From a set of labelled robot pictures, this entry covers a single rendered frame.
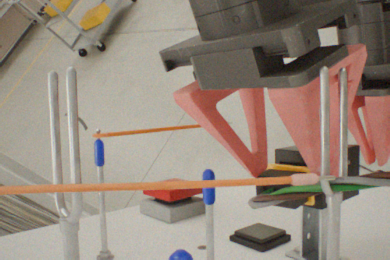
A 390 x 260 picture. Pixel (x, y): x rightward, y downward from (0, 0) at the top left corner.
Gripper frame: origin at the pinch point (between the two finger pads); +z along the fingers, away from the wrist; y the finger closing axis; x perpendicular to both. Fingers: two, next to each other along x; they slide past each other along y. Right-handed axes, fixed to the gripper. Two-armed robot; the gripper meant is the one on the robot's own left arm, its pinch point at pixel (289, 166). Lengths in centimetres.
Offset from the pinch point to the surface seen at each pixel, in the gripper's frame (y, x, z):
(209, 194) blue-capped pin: -2.6, -4.6, -0.3
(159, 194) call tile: -19.8, 0.8, 6.6
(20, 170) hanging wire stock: -105, 3, 18
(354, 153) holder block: 0.2, 7.5, 3.1
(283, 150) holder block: -3.1, 3.2, 0.9
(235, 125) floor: -138, 119, 60
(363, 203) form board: -6.9, 18.8, 16.8
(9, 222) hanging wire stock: -70, -9, 18
